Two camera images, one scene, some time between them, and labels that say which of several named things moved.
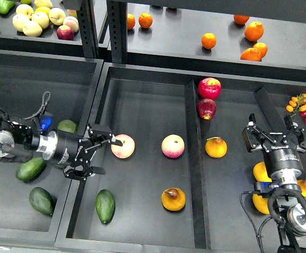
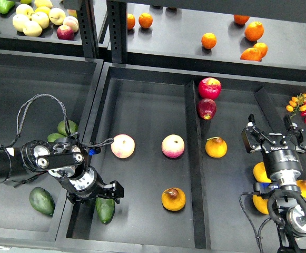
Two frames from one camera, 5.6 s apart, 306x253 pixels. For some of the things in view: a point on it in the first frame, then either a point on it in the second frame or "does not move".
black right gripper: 282,154 does not move
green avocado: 105,205 does not move
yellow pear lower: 261,203 does not move
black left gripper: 75,149 to 84,184
